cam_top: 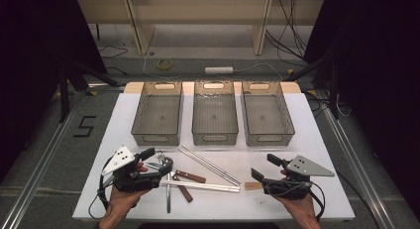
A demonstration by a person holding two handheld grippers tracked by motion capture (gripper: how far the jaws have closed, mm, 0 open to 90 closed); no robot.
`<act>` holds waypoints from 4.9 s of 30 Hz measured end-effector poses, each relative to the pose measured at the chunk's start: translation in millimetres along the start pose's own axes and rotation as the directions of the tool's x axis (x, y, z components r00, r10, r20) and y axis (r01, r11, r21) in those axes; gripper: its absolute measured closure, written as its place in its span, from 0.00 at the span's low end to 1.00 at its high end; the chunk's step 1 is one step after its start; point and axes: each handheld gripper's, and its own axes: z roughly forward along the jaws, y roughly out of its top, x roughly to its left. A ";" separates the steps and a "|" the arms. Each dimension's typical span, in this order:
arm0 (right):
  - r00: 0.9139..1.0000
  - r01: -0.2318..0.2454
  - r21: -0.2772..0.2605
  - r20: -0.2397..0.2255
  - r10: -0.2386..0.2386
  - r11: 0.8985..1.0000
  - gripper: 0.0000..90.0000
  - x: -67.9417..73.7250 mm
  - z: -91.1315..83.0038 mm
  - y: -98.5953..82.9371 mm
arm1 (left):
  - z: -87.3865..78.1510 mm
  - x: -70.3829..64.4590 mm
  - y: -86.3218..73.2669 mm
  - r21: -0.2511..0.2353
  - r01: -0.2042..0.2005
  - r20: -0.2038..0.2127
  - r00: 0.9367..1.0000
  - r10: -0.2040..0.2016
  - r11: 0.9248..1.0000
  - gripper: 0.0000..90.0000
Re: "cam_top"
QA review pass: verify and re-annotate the white board sheet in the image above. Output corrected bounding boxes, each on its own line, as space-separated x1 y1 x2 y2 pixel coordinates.
72 92 356 222

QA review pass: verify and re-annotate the white power cable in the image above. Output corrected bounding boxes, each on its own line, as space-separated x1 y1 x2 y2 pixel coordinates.
142 54 285 81

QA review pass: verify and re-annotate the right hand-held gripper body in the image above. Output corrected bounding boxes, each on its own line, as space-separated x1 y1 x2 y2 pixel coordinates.
262 155 336 200

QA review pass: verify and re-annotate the tangle of floor cables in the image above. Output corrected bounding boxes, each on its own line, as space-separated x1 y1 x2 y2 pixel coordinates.
305 89 351 118

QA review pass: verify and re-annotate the dark curtain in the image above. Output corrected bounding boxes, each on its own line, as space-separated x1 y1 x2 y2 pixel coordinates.
0 0 107 177
305 0 420 220

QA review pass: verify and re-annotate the person's left hand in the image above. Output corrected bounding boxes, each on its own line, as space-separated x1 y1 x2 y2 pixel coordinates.
108 184 153 211

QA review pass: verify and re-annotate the white power strip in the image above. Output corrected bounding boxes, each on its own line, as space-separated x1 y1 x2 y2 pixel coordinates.
204 66 234 75

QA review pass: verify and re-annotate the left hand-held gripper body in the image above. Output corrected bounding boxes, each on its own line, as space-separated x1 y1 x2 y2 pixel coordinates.
101 145 162 193

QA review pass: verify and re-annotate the transparent grey storage bin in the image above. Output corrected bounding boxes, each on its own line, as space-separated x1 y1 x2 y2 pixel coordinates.
191 80 240 147
241 80 296 148
131 81 183 147

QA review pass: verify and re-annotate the light wooden shelf unit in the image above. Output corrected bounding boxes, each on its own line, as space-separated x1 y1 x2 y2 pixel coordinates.
76 0 325 57

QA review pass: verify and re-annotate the metal spoon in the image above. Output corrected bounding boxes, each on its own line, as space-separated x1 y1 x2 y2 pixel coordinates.
161 155 175 214

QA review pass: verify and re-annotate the black metal stand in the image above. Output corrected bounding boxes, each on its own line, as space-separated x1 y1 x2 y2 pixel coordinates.
57 57 122 123
283 54 341 119

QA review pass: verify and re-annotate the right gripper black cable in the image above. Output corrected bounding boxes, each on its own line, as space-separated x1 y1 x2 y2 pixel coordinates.
306 180 327 222

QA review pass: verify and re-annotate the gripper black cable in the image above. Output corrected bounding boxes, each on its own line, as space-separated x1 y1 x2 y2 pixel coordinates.
306 180 327 222
88 156 115 221

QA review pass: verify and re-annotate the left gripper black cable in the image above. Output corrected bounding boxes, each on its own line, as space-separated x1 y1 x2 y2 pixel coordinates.
88 156 115 221

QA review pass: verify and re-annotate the thin black floor cable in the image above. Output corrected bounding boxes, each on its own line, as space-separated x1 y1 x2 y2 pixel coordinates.
98 45 129 59

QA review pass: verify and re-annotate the aluminium floor rail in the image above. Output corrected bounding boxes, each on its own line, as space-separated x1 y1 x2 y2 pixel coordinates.
0 89 87 229
321 106 394 229

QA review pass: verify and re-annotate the person's right hand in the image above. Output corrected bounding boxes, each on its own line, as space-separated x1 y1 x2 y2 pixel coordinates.
272 191 317 215

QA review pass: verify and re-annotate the thick black floor cable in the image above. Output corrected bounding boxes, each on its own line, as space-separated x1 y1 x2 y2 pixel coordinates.
336 171 380 229

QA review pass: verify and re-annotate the bundle of black cables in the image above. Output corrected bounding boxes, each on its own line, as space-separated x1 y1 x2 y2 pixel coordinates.
265 0 308 63

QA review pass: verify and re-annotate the wooden table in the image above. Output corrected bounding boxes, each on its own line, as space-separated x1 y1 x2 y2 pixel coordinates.
123 80 302 94

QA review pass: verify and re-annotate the silver metal chopstick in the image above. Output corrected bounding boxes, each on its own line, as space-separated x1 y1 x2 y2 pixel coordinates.
177 148 240 187
179 145 243 183

